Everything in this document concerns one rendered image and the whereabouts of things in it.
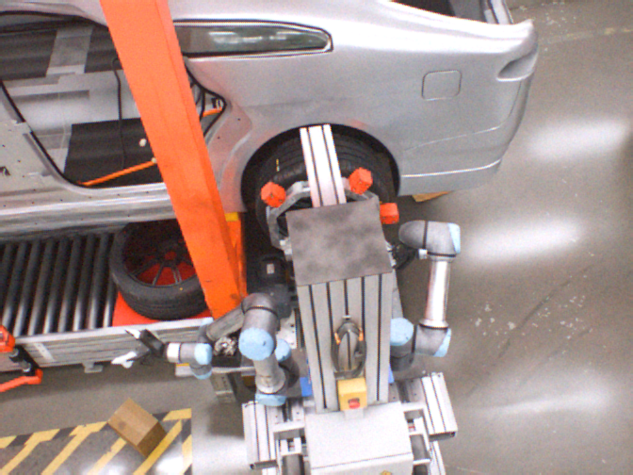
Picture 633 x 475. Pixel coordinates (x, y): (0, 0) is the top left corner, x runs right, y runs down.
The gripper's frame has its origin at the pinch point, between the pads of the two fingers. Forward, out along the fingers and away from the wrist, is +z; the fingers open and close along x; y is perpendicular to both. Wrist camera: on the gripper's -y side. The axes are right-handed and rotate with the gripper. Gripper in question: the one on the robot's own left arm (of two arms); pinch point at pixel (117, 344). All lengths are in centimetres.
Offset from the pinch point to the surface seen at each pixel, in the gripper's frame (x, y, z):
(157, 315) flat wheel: 75, 79, 24
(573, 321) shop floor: 113, 110, -203
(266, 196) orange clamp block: 88, 1, -41
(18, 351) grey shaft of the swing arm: 48, 82, 92
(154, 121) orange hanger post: 42, -72, -18
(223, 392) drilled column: 47, 105, -15
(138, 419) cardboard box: 26, 103, 25
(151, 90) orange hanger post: 41, -85, -20
